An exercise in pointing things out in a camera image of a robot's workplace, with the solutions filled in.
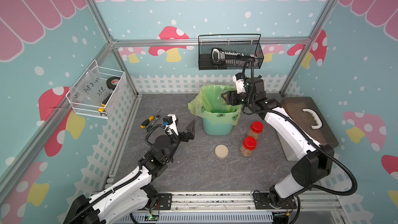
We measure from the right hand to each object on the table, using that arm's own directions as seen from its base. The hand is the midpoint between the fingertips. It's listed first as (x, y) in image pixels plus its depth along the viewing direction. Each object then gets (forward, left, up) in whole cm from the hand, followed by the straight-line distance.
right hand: (226, 93), depth 79 cm
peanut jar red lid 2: (-19, -12, -19) cm, 29 cm away
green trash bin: (-6, +5, -25) cm, 26 cm away
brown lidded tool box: (-5, -43, -10) cm, 44 cm away
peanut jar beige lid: (-5, +1, +3) cm, 6 cm away
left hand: (-14, +20, -5) cm, 25 cm away
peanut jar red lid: (-10, -17, -16) cm, 26 cm away
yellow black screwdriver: (+3, +50, -28) cm, 57 cm away
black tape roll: (+5, +59, +4) cm, 60 cm away
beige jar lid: (-18, +2, -29) cm, 34 cm away
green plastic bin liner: (+5, +8, -14) cm, 17 cm away
